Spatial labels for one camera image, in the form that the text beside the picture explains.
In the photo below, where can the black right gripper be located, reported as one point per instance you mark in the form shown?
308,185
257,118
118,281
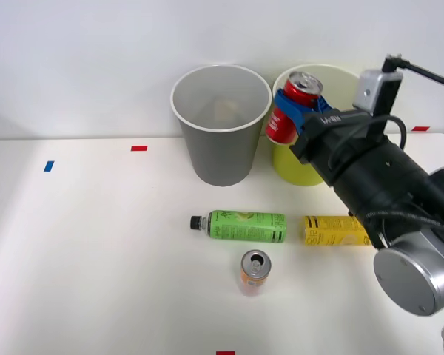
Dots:
329,144

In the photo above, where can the red drink can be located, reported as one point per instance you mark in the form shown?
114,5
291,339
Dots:
299,91

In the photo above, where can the silver-grey and black right arm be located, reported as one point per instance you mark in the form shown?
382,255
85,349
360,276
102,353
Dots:
392,177

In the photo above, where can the yellow-green plastic waste bin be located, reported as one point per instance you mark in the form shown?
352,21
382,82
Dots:
290,166

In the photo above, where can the grey plastic waste bin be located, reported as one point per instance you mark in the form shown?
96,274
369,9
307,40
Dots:
218,155

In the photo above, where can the yellow drink can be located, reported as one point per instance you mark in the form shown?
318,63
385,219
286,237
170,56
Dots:
329,231

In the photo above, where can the green label plastic bottle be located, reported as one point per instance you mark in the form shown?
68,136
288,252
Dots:
244,226

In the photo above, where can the orange drink can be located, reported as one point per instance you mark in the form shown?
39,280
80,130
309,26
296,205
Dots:
254,275

